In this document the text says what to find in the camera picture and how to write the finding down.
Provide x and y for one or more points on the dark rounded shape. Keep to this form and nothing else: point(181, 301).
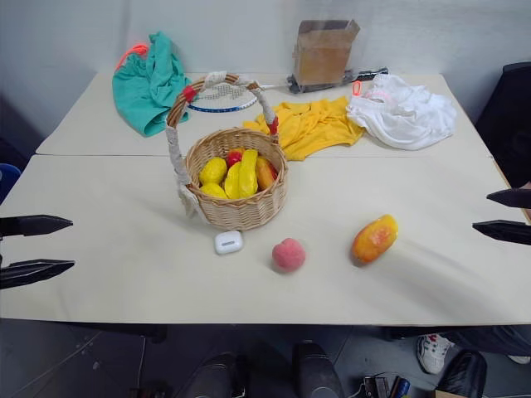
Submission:
point(317, 371)
point(215, 377)

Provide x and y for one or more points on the white earbuds case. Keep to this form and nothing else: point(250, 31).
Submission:
point(227, 242)

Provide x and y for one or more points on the pile of tools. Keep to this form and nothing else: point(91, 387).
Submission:
point(383, 387)

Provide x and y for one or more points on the yellow banana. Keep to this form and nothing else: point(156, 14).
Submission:
point(246, 174)

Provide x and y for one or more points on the person's leg in jeans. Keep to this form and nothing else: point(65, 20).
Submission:
point(498, 340)

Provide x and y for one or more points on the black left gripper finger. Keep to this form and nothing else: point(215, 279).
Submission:
point(33, 271)
point(29, 224)

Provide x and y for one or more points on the blue object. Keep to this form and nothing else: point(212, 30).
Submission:
point(7, 180)

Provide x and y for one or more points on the badminton racket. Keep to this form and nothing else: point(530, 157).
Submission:
point(226, 95)

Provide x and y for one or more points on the teal cloth bag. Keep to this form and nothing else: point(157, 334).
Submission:
point(145, 91)

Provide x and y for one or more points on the yellow lemon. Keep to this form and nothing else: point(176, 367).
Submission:
point(213, 190)
point(213, 170)

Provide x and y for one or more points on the yellow cloth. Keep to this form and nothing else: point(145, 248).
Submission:
point(311, 124)

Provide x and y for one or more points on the white cloth bag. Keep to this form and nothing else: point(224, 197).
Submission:
point(402, 116)

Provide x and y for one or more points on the pink peach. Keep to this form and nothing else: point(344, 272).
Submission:
point(288, 256)

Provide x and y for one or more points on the open cardboard box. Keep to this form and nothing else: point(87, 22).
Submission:
point(323, 58)

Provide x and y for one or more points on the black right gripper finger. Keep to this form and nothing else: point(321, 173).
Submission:
point(506, 232)
point(512, 198)

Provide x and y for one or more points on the red apple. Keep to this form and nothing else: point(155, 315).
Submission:
point(234, 157)

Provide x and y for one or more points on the white sneaker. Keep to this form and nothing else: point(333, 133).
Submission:
point(432, 352)

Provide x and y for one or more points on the black bag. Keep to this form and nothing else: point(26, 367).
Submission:
point(464, 375)

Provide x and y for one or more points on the orange yellow mango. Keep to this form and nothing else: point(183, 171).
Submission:
point(373, 240)
point(264, 172)

